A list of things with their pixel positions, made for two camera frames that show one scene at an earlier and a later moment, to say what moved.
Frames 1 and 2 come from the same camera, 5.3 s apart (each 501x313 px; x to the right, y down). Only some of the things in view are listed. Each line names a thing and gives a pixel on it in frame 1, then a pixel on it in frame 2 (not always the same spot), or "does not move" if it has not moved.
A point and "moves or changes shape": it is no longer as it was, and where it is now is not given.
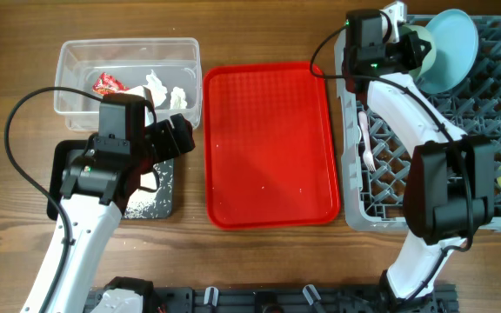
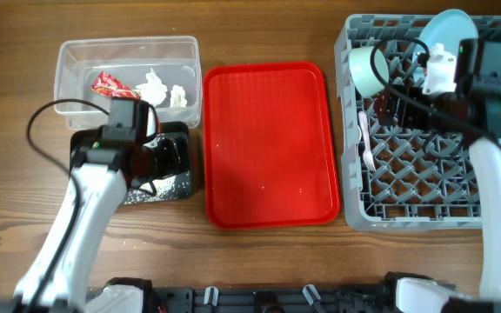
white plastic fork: x=368 y=156 does not move
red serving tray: x=270 y=159 does not move
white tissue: x=177 y=98 does not move
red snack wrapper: x=107 y=85 does not move
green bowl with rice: x=406 y=51 moves or changes shape
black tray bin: x=152 y=199 moves or changes shape
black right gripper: x=411 y=59 -> x=410 y=97
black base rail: x=290 y=299 does not move
